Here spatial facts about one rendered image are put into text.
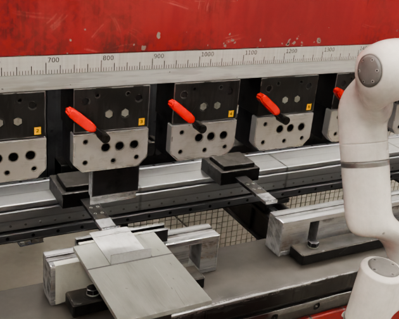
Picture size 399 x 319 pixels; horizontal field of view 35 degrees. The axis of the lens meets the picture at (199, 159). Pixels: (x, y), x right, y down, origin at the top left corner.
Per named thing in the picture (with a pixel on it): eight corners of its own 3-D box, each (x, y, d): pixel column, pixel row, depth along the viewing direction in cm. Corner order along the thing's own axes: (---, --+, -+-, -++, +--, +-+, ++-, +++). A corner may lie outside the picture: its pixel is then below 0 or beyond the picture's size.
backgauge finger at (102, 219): (82, 240, 134) (82, 219, 132) (49, 189, 155) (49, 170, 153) (135, 231, 139) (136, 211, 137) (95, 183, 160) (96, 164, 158)
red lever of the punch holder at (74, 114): (73, 108, 110) (112, 138, 116) (66, 100, 113) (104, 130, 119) (66, 116, 110) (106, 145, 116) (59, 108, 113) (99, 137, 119)
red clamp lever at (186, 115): (177, 100, 119) (208, 128, 125) (168, 93, 122) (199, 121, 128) (170, 107, 119) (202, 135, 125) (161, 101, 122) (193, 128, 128)
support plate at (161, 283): (119, 326, 108) (119, 322, 108) (73, 250, 129) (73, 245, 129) (211, 304, 116) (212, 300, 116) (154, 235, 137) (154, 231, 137)
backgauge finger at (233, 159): (250, 211, 153) (252, 193, 151) (200, 169, 174) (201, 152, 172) (291, 204, 158) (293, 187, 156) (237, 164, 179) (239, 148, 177)
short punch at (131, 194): (91, 206, 128) (92, 163, 124) (88, 202, 130) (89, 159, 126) (137, 200, 133) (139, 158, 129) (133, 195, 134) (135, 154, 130)
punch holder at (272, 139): (253, 152, 137) (262, 78, 131) (233, 138, 144) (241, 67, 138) (308, 145, 144) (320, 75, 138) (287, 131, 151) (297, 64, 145)
